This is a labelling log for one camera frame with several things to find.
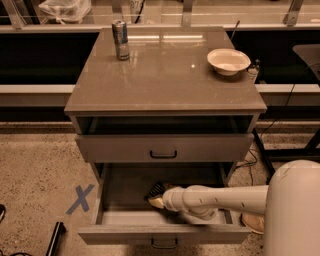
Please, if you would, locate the white bowl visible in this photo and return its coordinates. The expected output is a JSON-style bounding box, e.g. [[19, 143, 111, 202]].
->
[[207, 48, 251, 76]]

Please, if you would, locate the white plastic bag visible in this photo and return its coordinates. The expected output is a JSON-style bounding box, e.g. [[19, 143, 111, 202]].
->
[[38, 0, 92, 24]]

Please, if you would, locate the black floor cable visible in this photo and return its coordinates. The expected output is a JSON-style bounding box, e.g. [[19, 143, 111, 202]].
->
[[233, 119, 278, 186]]

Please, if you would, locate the open middle drawer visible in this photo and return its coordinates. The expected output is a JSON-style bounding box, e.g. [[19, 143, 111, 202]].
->
[[78, 163, 250, 247]]

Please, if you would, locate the small clear bottle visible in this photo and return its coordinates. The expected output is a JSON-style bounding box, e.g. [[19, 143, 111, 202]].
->
[[247, 59, 261, 83]]

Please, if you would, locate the black drawer handle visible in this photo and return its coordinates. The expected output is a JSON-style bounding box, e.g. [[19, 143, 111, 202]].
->
[[149, 150, 178, 159], [150, 238, 178, 250]]

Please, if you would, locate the black middle drawer handle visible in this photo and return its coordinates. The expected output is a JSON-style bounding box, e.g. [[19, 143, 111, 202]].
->
[[150, 238, 178, 250]]

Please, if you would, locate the black upper drawer handle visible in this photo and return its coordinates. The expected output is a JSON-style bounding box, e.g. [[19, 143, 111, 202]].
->
[[149, 150, 178, 159]]

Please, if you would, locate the black bar on floor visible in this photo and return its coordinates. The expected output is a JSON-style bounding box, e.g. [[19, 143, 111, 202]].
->
[[46, 222, 66, 256]]

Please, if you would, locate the black table leg frame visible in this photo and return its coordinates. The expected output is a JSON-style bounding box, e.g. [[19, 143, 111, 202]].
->
[[253, 129, 320, 176]]

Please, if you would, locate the blue tape cross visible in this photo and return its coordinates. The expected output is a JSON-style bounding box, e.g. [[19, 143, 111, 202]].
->
[[66, 184, 94, 215]]

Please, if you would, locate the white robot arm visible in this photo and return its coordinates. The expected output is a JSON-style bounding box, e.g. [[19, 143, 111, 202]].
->
[[146, 160, 320, 256]]

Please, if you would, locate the grey drawer cabinet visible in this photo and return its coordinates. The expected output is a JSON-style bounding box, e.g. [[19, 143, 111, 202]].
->
[[63, 26, 268, 247]]

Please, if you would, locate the silver blue drink can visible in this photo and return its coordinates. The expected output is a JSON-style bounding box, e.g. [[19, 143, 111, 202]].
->
[[112, 20, 130, 60]]

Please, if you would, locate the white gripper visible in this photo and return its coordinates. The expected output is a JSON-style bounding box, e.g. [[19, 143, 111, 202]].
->
[[148, 183, 185, 212]]

